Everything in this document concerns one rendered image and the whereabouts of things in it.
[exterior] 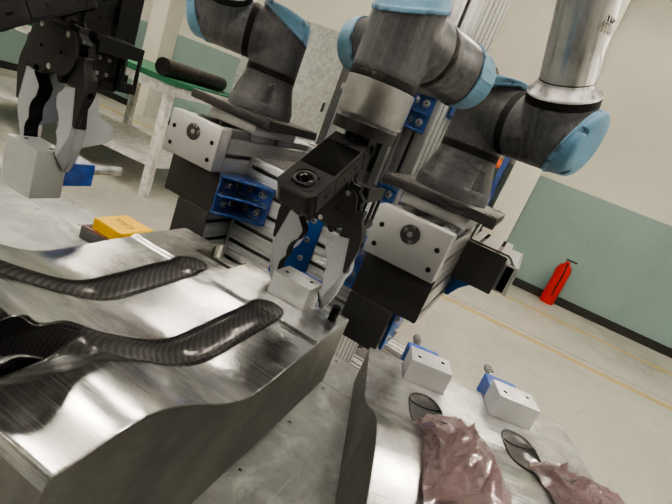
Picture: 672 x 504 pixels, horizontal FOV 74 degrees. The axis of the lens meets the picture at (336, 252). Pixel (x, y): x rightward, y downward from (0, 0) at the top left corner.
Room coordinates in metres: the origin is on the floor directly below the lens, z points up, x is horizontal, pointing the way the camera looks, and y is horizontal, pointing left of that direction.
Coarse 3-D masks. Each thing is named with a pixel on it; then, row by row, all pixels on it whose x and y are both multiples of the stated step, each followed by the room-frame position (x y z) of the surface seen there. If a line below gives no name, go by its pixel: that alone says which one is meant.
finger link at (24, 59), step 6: (24, 48) 0.48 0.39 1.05; (24, 54) 0.48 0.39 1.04; (24, 60) 0.47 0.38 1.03; (30, 60) 0.47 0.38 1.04; (18, 66) 0.48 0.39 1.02; (24, 66) 0.47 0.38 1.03; (30, 66) 0.47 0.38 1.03; (36, 66) 0.47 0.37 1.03; (18, 72) 0.48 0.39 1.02; (24, 72) 0.47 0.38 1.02; (18, 78) 0.48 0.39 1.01; (18, 84) 0.48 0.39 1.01; (18, 90) 0.48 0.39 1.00
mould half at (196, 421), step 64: (0, 256) 0.30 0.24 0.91; (64, 256) 0.39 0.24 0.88; (128, 256) 0.43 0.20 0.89; (192, 256) 0.49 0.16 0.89; (128, 320) 0.32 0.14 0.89; (192, 320) 0.37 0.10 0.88; (320, 320) 0.46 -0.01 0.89; (64, 384) 0.18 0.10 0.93; (128, 384) 0.20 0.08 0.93; (192, 384) 0.26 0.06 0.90; (256, 384) 0.31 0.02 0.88; (0, 448) 0.14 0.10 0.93; (64, 448) 0.15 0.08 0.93; (128, 448) 0.18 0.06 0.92; (192, 448) 0.24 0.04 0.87
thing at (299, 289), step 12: (276, 276) 0.48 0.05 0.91; (288, 276) 0.47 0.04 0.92; (300, 276) 0.49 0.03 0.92; (312, 276) 0.54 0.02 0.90; (276, 288) 0.47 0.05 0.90; (288, 288) 0.47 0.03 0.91; (300, 288) 0.46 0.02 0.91; (312, 288) 0.47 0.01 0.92; (288, 300) 0.47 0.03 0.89; (300, 300) 0.46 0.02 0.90; (312, 300) 0.48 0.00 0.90
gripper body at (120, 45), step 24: (96, 0) 0.48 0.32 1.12; (120, 0) 0.50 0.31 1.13; (144, 0) 0.53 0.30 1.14; (48, 24) 0.46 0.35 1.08; (72, 24) 0.45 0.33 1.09; (96, 24) 0.48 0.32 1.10; (120, 24) 0.51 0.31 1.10; (48, 48) 0.46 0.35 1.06; (72, 48) 0.45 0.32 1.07; (96, 48) 0.47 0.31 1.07; (120, 48) 0.49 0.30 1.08; (48, 72) 0.47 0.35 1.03; (96, 72) 0.48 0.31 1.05; (120, 72) 0.51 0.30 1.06
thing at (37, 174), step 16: (16, 144) 0.45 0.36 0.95; (32, 144) 0.45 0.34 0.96; (48, 144) 0.47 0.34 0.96; (16, 160) 0.45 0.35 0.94; (32, 160) 0.44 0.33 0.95; (48, 160) 0.45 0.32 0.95; (80, 160) 0.50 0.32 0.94; (0, 176) 0.45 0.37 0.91; (16, 176) 0.44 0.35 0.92; (32, 176) 0.44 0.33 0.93; (48, 176) 0.45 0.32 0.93; (64, 176) 0.47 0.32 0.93; (80, 176) 0.49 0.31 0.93; (32, 192) 0.44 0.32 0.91; (48, 192) 0.46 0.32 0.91
